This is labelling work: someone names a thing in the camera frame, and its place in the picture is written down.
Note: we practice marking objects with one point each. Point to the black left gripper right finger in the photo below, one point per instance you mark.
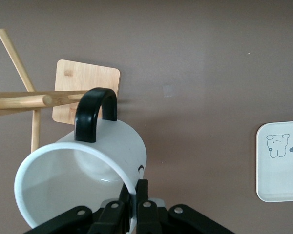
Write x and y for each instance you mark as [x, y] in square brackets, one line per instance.
[161, 221]

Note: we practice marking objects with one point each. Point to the wooden cup rack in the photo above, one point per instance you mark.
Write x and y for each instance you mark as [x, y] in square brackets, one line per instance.
[88, 75]

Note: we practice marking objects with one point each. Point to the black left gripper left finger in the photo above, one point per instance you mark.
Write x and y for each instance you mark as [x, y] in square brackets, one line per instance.
[110, 219]

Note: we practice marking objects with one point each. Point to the white tray with bear print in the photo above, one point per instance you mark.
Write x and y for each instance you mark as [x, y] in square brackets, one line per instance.
[278, 175]

